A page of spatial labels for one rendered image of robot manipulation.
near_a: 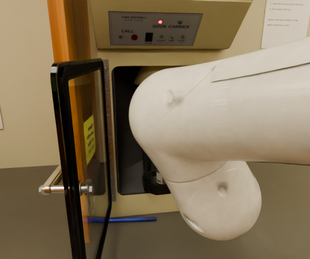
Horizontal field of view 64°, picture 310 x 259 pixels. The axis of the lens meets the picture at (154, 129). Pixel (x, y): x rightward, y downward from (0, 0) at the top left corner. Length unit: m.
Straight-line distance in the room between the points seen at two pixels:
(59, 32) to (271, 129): 0.45
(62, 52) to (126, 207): 0.46
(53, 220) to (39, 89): 0.54
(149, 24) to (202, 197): 0.39
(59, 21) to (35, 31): 0.56
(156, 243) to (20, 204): 0.47
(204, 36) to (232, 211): 0.42
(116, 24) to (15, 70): 0.65
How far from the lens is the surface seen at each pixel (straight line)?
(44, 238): 0.76
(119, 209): 0.76
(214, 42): 0.63
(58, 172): 0.45
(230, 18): 0.60
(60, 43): 0.55
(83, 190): 0.40
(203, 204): 0.30
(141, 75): 0.69
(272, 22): 1.26
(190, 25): 0.58
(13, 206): 0.92
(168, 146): 0.24
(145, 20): 0.55
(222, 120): 0.19
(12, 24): 1.12
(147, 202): 0.76
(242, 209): 0.31
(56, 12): 0.55
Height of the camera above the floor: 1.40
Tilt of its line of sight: 17 degrees down
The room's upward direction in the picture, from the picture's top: straight up
